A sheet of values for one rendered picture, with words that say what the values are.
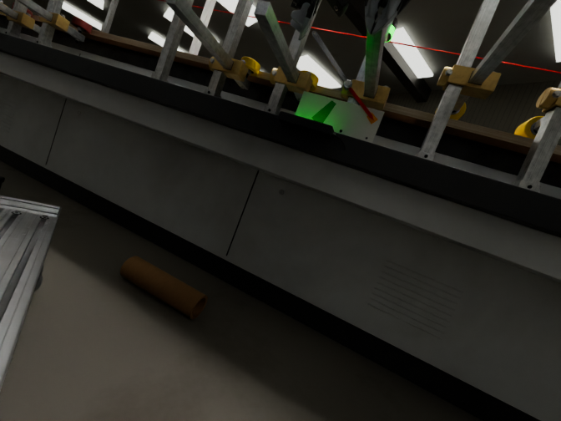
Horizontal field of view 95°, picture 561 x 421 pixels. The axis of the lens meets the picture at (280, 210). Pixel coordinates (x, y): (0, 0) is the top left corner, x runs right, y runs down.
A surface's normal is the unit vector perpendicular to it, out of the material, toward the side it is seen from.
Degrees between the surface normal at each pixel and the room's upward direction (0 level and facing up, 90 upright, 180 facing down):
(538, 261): 90
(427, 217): 90
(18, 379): 0
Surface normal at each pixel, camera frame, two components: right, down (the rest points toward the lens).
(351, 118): -0.29, -0.04
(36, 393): 0.36, -0.93
